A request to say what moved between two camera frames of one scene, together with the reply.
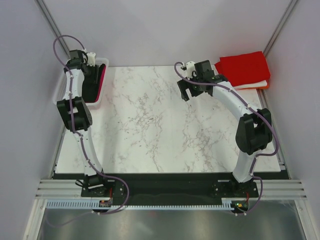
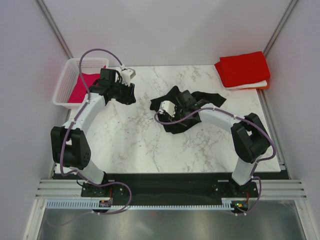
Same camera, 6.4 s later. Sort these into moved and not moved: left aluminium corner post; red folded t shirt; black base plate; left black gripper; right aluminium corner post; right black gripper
Moved: right black gripper; left black gripper
Not moved: left aluminium corner post; black base plate; right aluminium corner post; red folded t shirt
